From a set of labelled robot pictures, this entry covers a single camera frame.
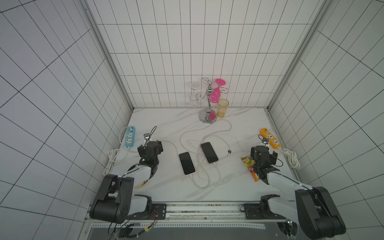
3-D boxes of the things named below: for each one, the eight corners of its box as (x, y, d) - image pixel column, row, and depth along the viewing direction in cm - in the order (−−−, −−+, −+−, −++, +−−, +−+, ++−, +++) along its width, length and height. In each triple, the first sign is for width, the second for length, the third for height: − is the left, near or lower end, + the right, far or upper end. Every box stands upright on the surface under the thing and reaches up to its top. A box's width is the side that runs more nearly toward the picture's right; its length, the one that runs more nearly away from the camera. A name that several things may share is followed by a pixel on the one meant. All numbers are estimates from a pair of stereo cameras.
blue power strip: (126, 147, 99) (124, 145, 96) (127, 129, 109) (126, 126, 107) (134, 146, 99) (133, 144, 97) (135, 127, 110) (134, 125, 107)
